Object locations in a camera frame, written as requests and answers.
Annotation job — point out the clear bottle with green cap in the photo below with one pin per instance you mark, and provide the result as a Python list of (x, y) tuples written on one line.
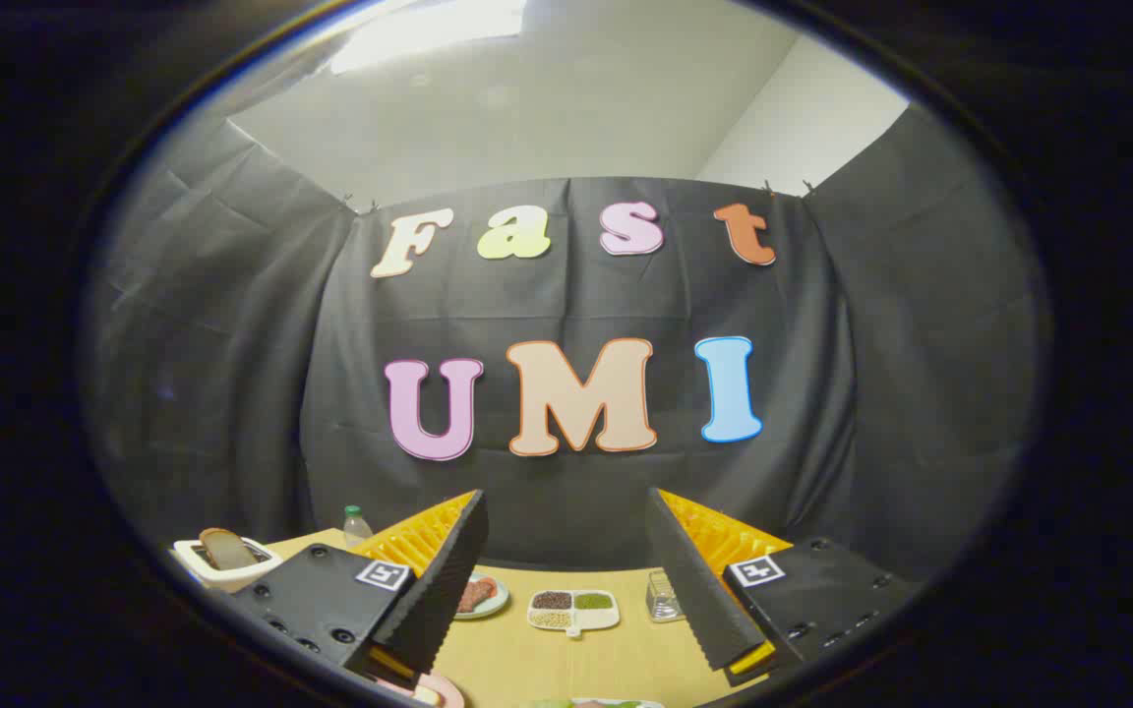
[(356, 526)]

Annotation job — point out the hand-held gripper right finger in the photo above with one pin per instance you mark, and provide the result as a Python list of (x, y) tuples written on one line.
[(694, 590)]

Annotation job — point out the black backdrop cloth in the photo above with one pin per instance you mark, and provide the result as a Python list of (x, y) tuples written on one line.
[(566, 324)]

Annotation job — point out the clear glass jar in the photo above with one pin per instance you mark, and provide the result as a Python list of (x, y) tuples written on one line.
[(663, 598)]

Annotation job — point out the plate with sliced meat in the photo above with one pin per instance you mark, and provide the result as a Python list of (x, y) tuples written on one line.
[(480, 595)]

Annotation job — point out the brown bread slice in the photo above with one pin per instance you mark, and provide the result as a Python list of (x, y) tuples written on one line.
[(226, 549)]

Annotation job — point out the plate with green vegetables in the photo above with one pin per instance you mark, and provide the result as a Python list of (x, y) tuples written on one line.
[(594, 703)]

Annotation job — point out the pink plate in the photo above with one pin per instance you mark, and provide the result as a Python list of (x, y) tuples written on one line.
[(434, 688)]

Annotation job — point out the white divided dish with grains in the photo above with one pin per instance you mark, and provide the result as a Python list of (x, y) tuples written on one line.
[(572, 610)]

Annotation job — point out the white toaster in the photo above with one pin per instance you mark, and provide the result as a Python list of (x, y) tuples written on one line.
[(224, 568)]

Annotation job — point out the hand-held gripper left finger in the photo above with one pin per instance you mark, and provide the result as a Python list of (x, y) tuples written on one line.
[(441, 580)]

